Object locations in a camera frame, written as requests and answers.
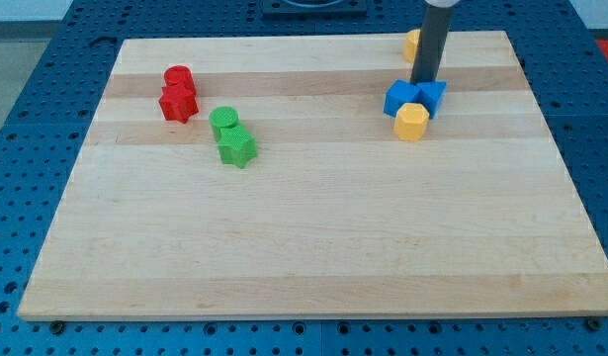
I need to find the red cylinder block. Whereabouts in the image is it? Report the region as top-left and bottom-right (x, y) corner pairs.
(163, 65), (197, 95)

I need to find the green cylinder block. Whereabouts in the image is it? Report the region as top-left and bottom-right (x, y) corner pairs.
(209, 106), (239, 141)

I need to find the blue triangle block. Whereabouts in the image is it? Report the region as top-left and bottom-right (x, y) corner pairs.
(416, 81), (448, 119)

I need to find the blue cube block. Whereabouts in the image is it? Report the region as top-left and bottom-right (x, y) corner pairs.
(383, 79), (420, 117)

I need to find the yellow block behind pusher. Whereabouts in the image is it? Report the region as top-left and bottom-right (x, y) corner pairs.
(402, 29), (421, 63)

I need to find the green star block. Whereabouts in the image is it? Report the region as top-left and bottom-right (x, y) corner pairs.
(217, 125), (257, 169)

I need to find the yellow hexagon block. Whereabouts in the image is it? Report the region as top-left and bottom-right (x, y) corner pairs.
(393, 103), (430, 141)

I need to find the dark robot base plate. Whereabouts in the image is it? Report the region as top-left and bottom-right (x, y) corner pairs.
(259, 0), (368, 17)

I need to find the red star block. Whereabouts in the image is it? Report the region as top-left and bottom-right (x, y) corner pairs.
(158, 85), (199, 124)

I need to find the wooden board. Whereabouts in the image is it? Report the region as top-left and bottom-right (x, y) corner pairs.
(18, 31), (608, 321)

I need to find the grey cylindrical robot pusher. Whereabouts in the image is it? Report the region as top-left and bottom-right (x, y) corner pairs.
(409, 0), (459, 84)

